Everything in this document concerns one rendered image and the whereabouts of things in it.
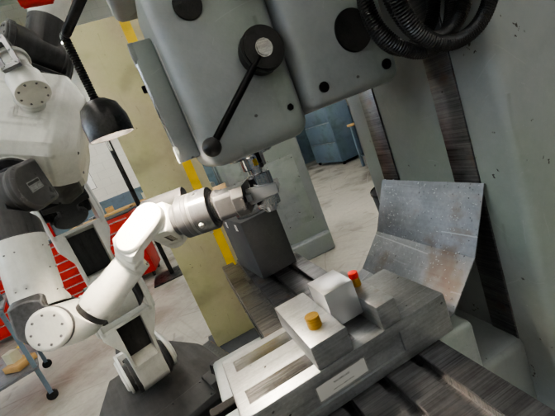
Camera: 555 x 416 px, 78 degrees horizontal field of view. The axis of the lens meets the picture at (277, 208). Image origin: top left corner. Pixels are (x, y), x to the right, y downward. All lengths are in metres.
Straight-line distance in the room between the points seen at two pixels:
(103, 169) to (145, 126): 7.41
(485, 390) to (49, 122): 0.93
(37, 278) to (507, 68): 0.90
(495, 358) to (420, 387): 0.36
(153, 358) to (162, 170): 1.31
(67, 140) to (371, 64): 0.67
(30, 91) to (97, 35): 1.69
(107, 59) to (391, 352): 2.26
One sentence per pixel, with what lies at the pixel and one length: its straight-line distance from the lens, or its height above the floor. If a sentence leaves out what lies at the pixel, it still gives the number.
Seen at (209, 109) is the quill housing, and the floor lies 1.40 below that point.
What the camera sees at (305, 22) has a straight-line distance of 0.62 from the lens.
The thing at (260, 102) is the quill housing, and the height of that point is 1.38.
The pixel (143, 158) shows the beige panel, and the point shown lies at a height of 1.46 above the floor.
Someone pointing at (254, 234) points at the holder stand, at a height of 1.08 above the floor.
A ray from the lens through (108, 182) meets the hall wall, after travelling 9.75.
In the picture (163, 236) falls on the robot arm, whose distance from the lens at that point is 0.72.
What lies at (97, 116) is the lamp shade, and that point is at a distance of 0.60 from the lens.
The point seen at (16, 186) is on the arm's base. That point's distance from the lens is 0.80.
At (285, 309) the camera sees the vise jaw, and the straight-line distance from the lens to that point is 0.61.
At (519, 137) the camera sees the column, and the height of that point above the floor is 1.18.
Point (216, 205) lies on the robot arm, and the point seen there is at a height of 1.24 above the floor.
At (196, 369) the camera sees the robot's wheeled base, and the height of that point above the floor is 0.57.
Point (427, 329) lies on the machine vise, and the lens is 0.61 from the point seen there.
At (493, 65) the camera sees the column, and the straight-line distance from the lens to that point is 0.69.
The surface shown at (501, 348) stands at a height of 0.74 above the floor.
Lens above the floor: 1.34
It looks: 13 degrees down
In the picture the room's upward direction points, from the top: 21 degrees counter-clockwise
